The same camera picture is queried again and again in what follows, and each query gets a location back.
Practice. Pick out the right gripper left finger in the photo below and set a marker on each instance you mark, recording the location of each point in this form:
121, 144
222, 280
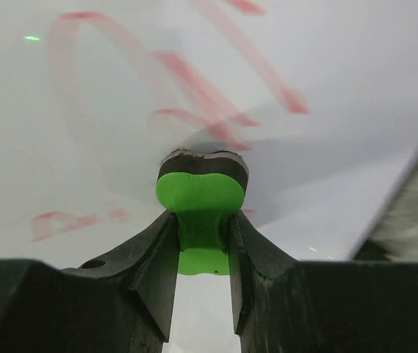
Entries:
120, 301

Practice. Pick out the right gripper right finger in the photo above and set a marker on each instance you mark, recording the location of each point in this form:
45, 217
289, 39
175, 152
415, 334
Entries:
281, 304

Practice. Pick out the green whiteboard eraser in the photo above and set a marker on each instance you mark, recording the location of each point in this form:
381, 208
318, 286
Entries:
203, 190

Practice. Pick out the white whiteboard black frame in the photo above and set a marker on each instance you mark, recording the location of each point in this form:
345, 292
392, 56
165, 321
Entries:
319, 98

